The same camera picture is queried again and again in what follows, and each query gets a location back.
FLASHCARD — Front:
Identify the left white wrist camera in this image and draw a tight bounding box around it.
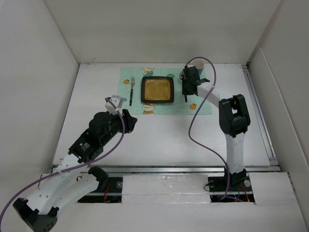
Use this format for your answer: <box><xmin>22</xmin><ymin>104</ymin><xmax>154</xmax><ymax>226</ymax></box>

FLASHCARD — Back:
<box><xmin>105</xmin><ymin>95</ymin><xmax>124</xmax><ymax>115</ymax></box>

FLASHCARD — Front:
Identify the green cartoon print cloth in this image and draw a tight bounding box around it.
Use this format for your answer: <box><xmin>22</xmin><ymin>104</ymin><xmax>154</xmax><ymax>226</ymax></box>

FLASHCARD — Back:
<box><xmin>117</xmin><ymin>67</ymin><xmax>203</xmax><ymax>115</ymax></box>

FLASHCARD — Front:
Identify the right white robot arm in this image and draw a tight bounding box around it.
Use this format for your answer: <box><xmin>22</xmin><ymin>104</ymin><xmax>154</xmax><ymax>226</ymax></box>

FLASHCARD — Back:
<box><xmin>180</xmin><ymin>66</ymin><xmax>251</xmax><ymax>190</ymax></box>

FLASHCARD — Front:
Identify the purple mug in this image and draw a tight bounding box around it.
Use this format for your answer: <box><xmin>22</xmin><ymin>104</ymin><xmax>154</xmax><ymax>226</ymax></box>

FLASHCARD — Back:
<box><xmin>188</xmin><ymin>58</ymin><xmax>205</xmax><ymax>75</ymax></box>

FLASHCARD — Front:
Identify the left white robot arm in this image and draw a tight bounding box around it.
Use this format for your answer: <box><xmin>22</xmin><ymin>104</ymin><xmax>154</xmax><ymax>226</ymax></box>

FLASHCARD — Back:
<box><xmin>0</xmin><ymin>109</ymin><xmax>138</xmax><ymax>232</ymax></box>

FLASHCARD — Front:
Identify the silver fork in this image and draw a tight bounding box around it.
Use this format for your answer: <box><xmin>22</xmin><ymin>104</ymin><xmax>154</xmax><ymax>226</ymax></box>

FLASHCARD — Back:
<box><xmin>129</xmin><ymin>76</ymin><xmax>135</xmax><ymax>106</ymax></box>

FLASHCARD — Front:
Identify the square brown black plate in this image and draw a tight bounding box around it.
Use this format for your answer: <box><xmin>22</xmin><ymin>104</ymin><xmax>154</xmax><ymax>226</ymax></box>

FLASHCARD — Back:
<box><xmin>140</xmin><ymin>76</ymin><xmax>174</xmax><ymax>104</ymax></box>

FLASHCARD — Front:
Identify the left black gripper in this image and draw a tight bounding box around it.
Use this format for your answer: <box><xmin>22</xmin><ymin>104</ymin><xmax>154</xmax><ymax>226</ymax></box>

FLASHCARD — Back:
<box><xmin>101</xmin><ymin>108</ymin><xmax>136</xmax><ymax>145</ymax></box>

